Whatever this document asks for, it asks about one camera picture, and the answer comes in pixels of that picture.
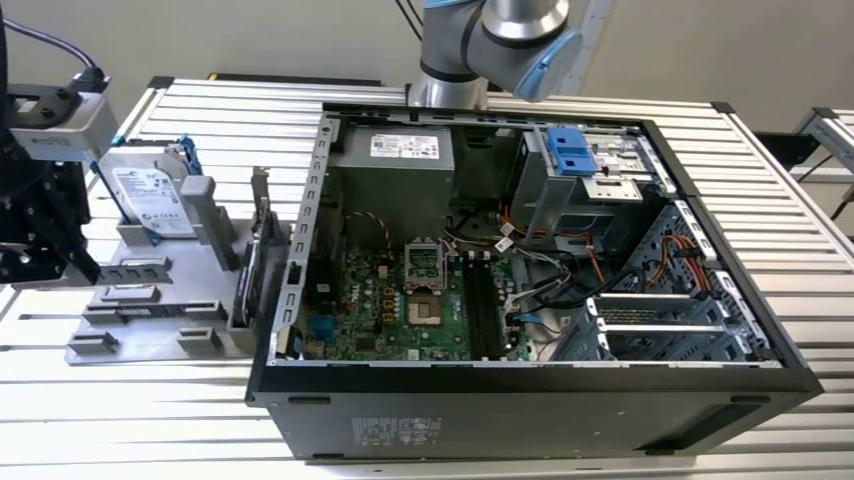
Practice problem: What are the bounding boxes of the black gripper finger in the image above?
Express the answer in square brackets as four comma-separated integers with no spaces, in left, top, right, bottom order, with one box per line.
[0,242,102,287]
[43,162,92,249]

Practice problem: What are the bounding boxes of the hard disk in blue carrier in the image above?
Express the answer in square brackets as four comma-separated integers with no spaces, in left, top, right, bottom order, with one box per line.
[90,132,206,246]

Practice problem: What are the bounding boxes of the grey parts rack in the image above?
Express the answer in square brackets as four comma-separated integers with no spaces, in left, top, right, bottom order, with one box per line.
[63,167,295,369]

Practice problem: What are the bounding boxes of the graphics card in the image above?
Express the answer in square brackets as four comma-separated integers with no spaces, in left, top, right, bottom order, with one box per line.
[236,167,282,331]

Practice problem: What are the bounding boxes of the grey power supply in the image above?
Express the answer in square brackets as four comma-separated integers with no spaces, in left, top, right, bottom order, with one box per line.
[330,124,459,236]

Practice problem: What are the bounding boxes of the metal socket cover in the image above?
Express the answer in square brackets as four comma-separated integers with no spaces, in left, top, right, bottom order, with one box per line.
[405,233,447,295]

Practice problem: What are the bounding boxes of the CPU socket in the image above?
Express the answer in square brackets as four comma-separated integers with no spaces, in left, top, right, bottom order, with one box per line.
[407,293,447,327]

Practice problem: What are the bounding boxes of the green motherboard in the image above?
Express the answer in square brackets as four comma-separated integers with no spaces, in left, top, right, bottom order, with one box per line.
[303,244,535,362]

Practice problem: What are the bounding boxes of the metal drive cage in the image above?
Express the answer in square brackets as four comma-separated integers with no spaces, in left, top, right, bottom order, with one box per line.
[510,124,662,251]

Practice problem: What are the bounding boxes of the black PC case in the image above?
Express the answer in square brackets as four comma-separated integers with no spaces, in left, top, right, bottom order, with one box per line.
[243,99,826,464]

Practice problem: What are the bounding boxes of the blue disk bay latch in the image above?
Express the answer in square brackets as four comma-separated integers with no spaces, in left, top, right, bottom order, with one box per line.
[545,127,597,177]

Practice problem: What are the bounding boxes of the perforated metal disk cage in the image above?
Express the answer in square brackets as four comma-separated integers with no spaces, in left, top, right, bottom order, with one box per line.
[586,292,759,362]

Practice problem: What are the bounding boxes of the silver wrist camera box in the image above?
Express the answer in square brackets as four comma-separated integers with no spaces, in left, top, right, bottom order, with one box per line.
[10,74,120,162]

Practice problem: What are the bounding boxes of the grey camera cable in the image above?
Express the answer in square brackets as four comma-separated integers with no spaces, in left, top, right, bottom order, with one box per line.
[0,14,114,95]

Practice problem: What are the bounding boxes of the red black fan wire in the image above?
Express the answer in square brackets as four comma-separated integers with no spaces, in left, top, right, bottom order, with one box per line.
[342,209,397,265]

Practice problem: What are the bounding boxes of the black cable bundle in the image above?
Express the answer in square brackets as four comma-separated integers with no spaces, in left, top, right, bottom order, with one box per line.
[526,259,642,314]

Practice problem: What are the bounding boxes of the orange yellow drive wires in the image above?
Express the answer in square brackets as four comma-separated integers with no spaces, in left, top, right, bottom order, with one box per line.
[503,207,609,284]

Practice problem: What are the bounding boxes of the orange red power wires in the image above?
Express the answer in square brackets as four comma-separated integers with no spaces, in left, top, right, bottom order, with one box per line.
[657,233,713,301]

